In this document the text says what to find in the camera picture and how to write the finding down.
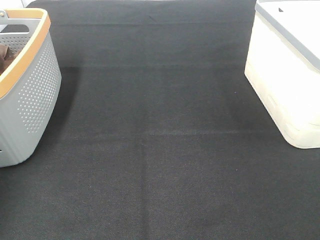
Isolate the brown towel inside grey basket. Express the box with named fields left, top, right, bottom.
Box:
left=0, top=44, right=19, bottom=75

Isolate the black fabric table mat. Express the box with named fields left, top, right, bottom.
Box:
left=0, top=0, right=320, bottom=240

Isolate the white plastic basket grey rim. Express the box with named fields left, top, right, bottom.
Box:
left=244, top=0, right=320, bottom=149

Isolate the grey perforated basket orange rim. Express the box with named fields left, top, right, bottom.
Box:
left=0, top=8, right=62, bottom=167

